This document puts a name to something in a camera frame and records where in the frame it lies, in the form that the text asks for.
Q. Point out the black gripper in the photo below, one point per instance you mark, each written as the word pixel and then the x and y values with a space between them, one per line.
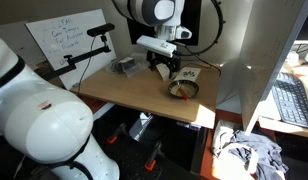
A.
pixel 162 57

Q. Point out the dark ceramic bowl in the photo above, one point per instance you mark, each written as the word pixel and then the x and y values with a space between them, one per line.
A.
pixel 183 88

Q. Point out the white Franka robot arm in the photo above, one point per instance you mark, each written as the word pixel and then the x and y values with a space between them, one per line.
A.
pixel 44 116

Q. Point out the white paper scrap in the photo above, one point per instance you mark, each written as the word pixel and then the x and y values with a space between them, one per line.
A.
pixel 164 71

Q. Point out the paper sheet with dragon print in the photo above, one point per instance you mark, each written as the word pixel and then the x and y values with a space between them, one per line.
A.
pixel 189 73

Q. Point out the clear plastic packaging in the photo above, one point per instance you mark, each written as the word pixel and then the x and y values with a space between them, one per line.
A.
pixel 124 65

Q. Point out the black monitor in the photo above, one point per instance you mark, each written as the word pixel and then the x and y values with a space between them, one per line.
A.
pixel 194 23

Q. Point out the black optical breadboard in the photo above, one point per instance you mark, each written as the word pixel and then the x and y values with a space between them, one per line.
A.
pixel 137 146

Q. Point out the small whiteboard with blue writing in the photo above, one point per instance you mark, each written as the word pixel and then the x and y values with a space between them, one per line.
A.
pixel 70 43

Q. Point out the large whiteboard with faint writing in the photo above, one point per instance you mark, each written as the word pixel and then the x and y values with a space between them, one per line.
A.
pixel 270 60

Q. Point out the grey clothes pile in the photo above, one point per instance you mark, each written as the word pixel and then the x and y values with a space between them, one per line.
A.
pixel 249 155

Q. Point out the black computer keyboard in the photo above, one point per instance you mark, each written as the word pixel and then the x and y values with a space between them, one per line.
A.
pixel 292 100

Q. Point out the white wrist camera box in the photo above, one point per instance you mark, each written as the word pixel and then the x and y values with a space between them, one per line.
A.
pixel 156 45

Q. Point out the black stereo camera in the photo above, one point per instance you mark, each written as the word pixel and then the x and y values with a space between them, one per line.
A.
pixel 100 29

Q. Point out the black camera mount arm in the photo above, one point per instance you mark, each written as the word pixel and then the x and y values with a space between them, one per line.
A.
pixel 74 60

